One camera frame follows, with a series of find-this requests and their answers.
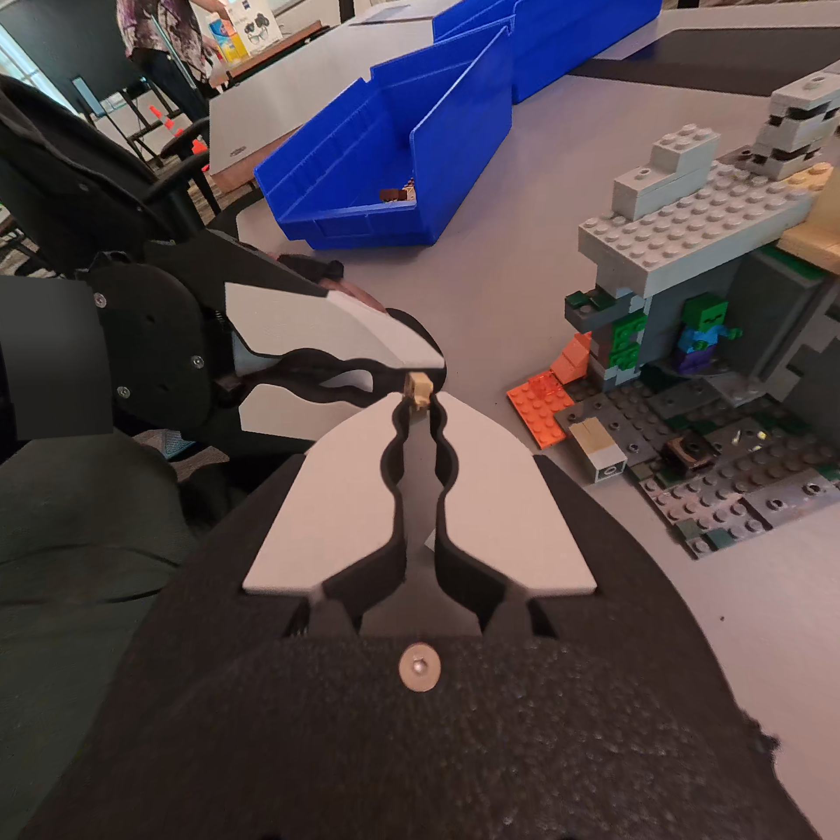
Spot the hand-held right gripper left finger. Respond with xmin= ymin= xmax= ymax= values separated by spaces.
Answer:
xmin=242 ymin=392 xmax=409 ymax=635

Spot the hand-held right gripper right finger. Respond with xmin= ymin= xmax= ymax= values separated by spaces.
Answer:
xmin=431 ymin=391 xmax=599 ymax=635

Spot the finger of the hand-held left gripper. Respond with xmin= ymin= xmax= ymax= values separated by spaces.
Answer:
xmin=224 ymin=281 xmax=447 ymax=373
xmin=238 ymin=382 xmax=396 ymax=442

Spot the blue plastic bin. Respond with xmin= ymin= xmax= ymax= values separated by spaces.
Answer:
xmin=254 ymin=25 xmax=515 ymax=252
xmin=432 ymin=0 xmax=664 ymax=106

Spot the toy brick building model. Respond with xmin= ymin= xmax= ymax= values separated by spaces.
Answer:
xmin=505 ymin=69 xmax=840 ymax=560

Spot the grey desk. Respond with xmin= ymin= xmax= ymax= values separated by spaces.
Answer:
xmin=202 ymin=0 xmax=840 ymax=840

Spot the person's left hand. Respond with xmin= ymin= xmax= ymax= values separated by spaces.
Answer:
xmin=279 ymin=252 xmax=389 ymax=315

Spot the grey mesh chair seat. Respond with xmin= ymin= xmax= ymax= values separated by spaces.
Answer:
xmin=133 ymin=428 xmax=228 ymax=485

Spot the tan white toy brick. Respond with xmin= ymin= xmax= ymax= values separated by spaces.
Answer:
xmin=566 ymin=415 xmax=629 ymax=487

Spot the black office chair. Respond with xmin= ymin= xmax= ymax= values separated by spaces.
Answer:
xmin=0 ymin=74 xmax=228 ymax=278

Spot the green zombie toy minifigure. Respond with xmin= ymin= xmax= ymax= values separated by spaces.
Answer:
xmin=675 ymin=294 xmax=744 ymax=376

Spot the black monitor screen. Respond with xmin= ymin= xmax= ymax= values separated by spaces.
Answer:
xmin=0 ymin=0 xmax=143 ymax=110

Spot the white printed carton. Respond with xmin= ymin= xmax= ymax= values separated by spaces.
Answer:
xmin=207 ymin=8 xmax=284 ymax=64

